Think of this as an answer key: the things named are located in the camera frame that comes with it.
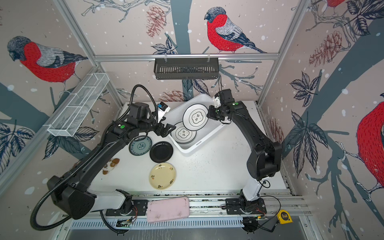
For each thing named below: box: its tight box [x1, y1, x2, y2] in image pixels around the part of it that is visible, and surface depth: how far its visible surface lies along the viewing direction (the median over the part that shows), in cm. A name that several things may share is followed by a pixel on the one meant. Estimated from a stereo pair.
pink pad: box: [147, 196, 190, 223], surface depth 72 cm
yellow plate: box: [149, 162, 177, 190], surface depth 86 cm
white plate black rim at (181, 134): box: [170, 121, 197, 144], surface depth 102 cm
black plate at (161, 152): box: [149, 141, 174, 163], surface depth 94 cm
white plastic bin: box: [168, 117, 227, 154], surface depth 85 cm
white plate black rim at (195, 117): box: [182, 103, 209, 132], surface depth 91 cm
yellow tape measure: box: [277, 209, 294, 225], surface depth 70 cm
